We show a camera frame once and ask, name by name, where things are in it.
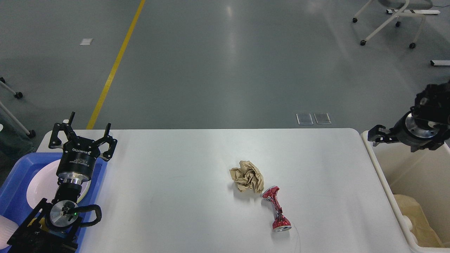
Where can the white paper cup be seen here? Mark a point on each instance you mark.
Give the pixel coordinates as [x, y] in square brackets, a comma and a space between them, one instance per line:
[408, 222]
[414, 238]

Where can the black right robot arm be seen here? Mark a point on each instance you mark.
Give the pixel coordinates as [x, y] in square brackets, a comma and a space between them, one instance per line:
[432, 104]

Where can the pink mug dark inside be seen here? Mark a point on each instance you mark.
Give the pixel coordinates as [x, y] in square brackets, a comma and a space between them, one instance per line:
[7, 229]

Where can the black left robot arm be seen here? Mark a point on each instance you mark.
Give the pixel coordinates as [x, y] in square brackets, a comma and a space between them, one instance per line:
[52, 226]

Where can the white office chair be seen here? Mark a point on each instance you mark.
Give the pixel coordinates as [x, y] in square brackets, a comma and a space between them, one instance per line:
[402, 8]

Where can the crushed red can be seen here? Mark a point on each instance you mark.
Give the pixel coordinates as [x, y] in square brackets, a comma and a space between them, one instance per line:
[280, 223]

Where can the clear floor plate left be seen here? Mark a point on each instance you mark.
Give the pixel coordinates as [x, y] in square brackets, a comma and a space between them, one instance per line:
[304, 119]

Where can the white bar on floor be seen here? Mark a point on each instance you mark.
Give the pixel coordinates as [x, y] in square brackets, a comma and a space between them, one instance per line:
[440, 63]

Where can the brown paper bag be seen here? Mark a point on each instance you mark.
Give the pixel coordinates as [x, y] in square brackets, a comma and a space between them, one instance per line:
[426, 236]

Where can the clear floor plate right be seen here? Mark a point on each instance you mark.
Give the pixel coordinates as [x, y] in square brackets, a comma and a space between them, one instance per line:
[322, 118]

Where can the pink plate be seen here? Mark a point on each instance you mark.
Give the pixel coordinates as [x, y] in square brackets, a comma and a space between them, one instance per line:
[43, 184]

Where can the light green plate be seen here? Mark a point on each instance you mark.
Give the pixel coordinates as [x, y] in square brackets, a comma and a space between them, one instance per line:
[88, 188]

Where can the brown paper ball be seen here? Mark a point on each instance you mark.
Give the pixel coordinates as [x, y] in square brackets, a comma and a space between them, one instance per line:
[247, 176]

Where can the cream plastic bin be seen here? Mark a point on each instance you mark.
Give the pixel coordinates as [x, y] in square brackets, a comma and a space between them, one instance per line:
[423, 175]

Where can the person in jeans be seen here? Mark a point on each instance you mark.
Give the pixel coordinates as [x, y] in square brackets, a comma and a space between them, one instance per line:
[13, 146]

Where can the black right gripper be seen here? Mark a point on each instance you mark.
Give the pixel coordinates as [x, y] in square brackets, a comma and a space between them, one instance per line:
[412, 132]

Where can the clear floor plate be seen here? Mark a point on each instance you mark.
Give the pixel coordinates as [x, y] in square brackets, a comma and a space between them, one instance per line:
[322, 118]
[304, 119]

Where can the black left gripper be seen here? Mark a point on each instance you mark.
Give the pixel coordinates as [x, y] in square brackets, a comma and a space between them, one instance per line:
[78, 162]

